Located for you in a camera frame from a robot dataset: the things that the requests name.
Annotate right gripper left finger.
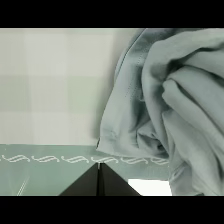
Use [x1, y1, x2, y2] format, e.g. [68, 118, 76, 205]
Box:
[58, 162, 100, 197]

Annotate pale grey-blue T-shirt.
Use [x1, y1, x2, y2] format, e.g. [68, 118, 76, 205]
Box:
[95, 28, 224, 197]

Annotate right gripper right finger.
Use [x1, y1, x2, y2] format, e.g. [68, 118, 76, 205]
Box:
[98, 162, 142, 197]

